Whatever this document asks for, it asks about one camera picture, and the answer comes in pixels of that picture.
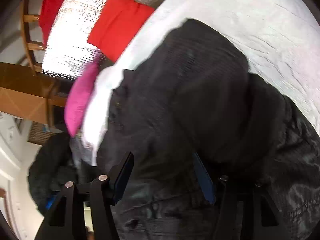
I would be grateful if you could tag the black coat pile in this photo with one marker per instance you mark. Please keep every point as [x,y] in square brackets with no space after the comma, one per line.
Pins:
[53,167]

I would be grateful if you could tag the wooden stair railing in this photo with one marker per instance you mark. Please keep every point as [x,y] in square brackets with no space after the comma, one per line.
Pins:
[30,46]

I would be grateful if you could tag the black quilted jacket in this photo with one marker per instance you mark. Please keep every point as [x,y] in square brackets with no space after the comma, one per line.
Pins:
[194,94]

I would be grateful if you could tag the red pillow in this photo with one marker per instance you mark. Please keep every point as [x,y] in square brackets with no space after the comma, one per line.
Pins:
[117,25]

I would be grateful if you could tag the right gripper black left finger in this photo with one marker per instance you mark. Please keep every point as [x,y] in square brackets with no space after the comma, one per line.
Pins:
[66,219]

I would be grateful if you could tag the blue jacket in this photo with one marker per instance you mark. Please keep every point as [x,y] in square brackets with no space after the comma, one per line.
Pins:
[50,201]

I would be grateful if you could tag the red blanket on railing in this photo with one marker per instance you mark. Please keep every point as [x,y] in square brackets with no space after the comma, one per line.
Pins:
[49,11]

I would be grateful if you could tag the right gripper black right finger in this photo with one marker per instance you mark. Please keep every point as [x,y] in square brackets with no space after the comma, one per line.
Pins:
[256,195]

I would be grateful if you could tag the grey garment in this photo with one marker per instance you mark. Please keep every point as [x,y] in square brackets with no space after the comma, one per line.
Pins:
[80,152]

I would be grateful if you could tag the silver foil insulation panel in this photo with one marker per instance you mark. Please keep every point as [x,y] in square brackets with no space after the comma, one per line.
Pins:
[67,51]

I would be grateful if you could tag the white bed sheet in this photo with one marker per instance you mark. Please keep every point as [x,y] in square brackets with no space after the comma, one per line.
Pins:
[280,39]

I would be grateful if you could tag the pink pillow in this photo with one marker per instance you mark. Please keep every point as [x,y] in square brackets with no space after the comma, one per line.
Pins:
[79,97]

